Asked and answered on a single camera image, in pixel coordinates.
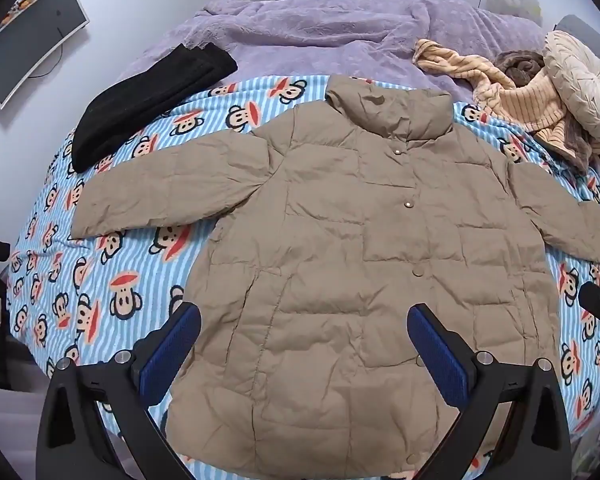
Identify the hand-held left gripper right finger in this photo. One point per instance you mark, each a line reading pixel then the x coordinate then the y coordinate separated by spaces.
pixel 435 355

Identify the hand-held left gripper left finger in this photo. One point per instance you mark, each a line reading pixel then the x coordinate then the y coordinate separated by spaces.
pixel 177 340

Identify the khaki puffer jacket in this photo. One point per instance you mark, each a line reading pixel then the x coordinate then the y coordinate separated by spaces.
pixel 340 220

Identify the striped monkey print blanket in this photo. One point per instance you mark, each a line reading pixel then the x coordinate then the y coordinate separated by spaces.
pixel 105 280

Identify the beige striped fleece garment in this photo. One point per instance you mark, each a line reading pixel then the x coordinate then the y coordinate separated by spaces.
pixel 520 100

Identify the round cream pleated cushion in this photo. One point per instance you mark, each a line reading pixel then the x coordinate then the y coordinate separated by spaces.
pixel 580 80

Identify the black folded pants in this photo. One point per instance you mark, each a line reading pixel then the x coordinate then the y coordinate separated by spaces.
pixel 145 95

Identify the brown fuzzy cloth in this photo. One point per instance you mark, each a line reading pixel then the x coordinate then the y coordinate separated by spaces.
pixel 520 66

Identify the grey padded headboard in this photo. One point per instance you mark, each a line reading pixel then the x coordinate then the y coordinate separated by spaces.
pixel 580 27

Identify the curved monitor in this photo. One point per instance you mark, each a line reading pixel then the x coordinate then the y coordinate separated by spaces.
pixel 30 45

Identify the purple fleece blanket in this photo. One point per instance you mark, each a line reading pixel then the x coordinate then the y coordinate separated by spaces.
pixel 320 35

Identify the small toys on monitor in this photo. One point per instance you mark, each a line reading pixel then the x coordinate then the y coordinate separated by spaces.
pixel 22 2

